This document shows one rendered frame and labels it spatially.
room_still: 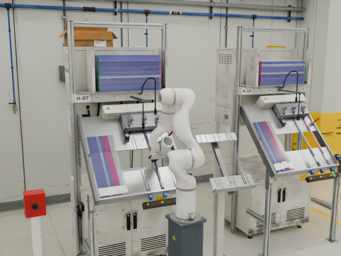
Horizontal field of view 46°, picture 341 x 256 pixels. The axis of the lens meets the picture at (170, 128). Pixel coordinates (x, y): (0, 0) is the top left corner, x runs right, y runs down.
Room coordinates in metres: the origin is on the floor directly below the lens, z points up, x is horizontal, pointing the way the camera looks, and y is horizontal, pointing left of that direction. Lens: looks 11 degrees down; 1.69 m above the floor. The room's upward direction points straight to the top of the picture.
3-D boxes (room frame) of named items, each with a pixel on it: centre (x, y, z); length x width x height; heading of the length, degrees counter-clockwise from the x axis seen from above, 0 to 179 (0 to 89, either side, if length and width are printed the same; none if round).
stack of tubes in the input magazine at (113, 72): (3.15, 0.33, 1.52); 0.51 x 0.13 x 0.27; 114
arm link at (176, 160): (2.30, -0.06, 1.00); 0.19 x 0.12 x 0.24; 109
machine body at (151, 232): (3.24, 0.43, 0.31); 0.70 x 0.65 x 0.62; 114
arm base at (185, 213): (2.31, -0.09, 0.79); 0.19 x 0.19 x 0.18
